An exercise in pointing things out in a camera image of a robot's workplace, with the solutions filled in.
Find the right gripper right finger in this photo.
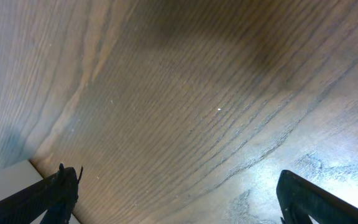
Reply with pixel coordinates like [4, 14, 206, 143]
[276, 170, 358, 224]

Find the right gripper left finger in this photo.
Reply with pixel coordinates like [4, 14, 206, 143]
[0, 164, 83, 224]

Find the white box pink interior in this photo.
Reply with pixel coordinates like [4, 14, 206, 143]
[0, 161, 78, 224]

